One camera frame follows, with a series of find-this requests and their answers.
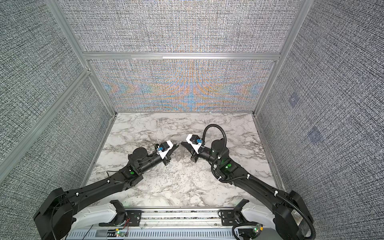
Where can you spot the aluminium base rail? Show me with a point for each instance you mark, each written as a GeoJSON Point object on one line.
{"type": "Point", "coordinates": [225, 223]}

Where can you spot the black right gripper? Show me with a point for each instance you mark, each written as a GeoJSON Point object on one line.
{"type": "Point", "coordinates": [190, 148]}

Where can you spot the aluminium horizontal back bar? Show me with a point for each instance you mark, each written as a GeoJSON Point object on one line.
{"type": "Point", "coordinates": [181, 56]}

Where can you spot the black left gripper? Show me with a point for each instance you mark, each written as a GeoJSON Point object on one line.
{"type": "Point", "coordinates": [166, 159]}

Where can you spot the aluminium corner post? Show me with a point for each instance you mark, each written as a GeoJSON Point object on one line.
{"type": "Point", "coordinates": [59, 15]}
{"type": "Point", "coordinates": [288, 43]}

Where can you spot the silver keyring with rings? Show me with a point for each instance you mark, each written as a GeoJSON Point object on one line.
{"type": "Point", "coordinates": [179, 154]}

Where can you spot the aluminium corner post left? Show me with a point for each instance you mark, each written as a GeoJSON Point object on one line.
{"type": "Point", "coordinates": [59, 15]}

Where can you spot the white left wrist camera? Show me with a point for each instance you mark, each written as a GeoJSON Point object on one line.
{"type": "Point", "coordinates": [163, 148]}

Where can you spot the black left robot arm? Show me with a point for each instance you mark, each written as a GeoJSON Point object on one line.
{"type": "Point", "coordinates": [56, 214]}

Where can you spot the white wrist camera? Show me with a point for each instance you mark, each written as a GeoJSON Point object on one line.
{"type": "Point", "coordinates": [163, 148]}
{"type": "Point", "coordinates": [195, 142]}

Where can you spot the aluminium left wall bar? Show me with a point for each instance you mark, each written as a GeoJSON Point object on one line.
{"type": "Point", "coordinates": [17, 153]}

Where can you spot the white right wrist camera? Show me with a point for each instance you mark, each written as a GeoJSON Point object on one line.
{"type": "Point", "coordinates": [195, 142]}

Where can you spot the aluminium corner post right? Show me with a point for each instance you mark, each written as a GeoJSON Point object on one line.
{"type": "Point", "coordinates": [288, 43]}

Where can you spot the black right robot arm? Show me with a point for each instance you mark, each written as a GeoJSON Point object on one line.
{"type": "Point", "coordinates": [291, 216]}

